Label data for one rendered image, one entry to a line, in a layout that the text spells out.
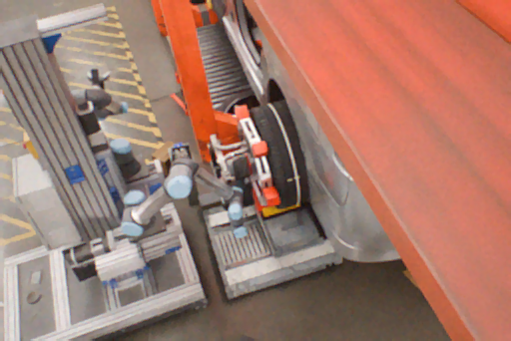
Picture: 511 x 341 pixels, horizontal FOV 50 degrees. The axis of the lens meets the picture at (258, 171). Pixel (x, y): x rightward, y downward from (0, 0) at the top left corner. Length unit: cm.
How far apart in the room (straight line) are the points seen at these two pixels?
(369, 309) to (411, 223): 349
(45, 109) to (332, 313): 215
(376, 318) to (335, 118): 342
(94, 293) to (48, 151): 122
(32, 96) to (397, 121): 261
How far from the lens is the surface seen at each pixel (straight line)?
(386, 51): 35
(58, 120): 294
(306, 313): 371
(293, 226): 384
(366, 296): 378
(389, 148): 28
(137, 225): 301
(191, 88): 357
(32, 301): 401
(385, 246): 281
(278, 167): 311
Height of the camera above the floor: 318
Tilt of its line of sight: 44 degrees down
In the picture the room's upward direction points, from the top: 9 degrees counter-clockwise
